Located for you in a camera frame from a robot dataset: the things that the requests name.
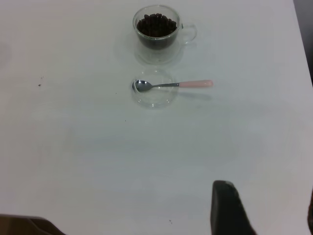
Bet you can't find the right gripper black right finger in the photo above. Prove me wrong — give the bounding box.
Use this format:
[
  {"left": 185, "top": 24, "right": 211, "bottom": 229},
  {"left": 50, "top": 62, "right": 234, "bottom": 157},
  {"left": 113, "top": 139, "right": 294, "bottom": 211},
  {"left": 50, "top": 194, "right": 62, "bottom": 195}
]
[{"left": 307, "top": 189, "right": 313, "bottom": 232}]

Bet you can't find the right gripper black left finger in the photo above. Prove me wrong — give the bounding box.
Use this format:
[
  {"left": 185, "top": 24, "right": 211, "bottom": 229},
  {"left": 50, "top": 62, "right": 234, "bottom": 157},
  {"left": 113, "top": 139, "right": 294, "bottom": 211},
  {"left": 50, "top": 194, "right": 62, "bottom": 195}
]
[{"left": 210, "top": 180, "right": 258, "bottom": 235}]

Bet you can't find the pink-handled metal spoon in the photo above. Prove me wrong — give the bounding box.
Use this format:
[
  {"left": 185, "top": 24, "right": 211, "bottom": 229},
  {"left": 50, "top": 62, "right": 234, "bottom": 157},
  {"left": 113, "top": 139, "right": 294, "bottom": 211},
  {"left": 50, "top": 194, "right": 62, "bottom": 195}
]
[{"left": 132, "top": 79, "right": 214, "bottom": 93}]

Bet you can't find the clear glass lid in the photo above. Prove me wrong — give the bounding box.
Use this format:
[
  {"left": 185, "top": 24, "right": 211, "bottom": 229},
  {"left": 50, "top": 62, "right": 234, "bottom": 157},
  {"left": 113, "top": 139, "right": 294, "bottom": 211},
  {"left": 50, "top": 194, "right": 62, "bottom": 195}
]
[{"left": 131, "top": 70, "right": 180, "bottom": 110}]

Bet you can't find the double-walled glass cup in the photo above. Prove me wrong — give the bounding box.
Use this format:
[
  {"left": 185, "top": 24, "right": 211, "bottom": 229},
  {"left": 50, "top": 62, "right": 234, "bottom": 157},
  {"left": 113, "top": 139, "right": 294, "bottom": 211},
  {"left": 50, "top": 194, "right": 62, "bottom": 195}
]
[{"left": 132, "top": 4, "right": 198, "bottom": 66}]

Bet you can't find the coffee beans pile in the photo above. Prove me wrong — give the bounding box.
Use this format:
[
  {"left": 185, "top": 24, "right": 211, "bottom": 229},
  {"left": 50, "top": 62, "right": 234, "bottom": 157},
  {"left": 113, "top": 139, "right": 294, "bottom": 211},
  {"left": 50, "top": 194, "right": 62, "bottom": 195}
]
[{"left": 136, "top": 13, "right": 178, "bottom": 48}]

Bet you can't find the dark rounded base plate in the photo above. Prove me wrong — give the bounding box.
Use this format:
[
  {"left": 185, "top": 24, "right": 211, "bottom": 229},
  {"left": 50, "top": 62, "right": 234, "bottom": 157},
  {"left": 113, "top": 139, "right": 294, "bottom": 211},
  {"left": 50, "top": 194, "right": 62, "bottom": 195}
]
[{"left": 0, "top": 213, "right": 67, "bottom": 235}]

